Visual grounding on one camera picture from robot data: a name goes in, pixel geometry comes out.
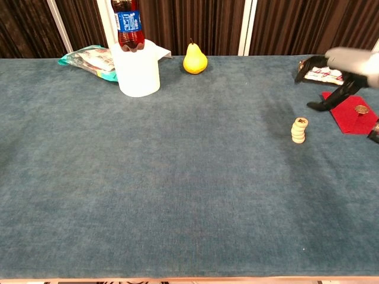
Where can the grey black right robot hand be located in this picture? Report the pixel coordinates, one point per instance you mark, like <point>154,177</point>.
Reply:
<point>349,60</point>

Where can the wooden chess piece top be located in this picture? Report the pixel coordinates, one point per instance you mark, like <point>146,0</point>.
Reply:
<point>297,136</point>

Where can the blue grey right robot arm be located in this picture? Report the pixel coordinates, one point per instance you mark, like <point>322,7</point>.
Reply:
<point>375,71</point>

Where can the red envelope gold seal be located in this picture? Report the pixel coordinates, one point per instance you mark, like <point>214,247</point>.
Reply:
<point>349,116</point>

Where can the yellow pear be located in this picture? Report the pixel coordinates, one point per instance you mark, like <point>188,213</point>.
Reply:
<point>195,60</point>

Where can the dark brown curtain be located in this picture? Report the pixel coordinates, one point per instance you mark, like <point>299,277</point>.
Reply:
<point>177,23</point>

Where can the white toilet paper roll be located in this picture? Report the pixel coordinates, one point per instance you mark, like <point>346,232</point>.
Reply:
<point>137,74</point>

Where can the cola bottle blue label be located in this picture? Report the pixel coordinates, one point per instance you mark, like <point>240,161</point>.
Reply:
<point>128,32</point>

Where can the teal blue table cloth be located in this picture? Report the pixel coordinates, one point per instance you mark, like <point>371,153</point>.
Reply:
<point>118,177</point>

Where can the teal clear snack bag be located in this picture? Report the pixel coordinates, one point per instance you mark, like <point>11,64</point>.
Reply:
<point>89,60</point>

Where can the white frame post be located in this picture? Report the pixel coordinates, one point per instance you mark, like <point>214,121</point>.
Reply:
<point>105,23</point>
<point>376,46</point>
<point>60,29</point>
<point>247,26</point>

